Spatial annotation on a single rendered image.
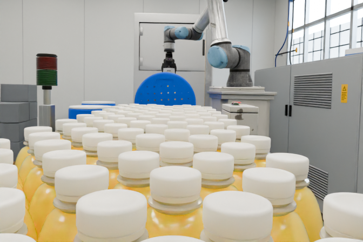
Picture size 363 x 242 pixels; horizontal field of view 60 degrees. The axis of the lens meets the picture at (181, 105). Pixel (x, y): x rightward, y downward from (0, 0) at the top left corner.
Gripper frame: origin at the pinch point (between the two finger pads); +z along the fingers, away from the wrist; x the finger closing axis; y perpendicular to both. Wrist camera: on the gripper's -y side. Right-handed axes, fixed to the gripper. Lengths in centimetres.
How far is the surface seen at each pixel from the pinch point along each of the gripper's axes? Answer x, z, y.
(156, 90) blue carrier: 3, 6, -64
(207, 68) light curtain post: -32, -12, 78
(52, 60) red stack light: 33, -3, -109
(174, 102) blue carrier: -4, 12, -64
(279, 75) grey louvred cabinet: -123, -11, 155
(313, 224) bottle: -18, 17, -181
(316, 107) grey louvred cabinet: -132, 21, 78
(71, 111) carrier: 60, 20, -14
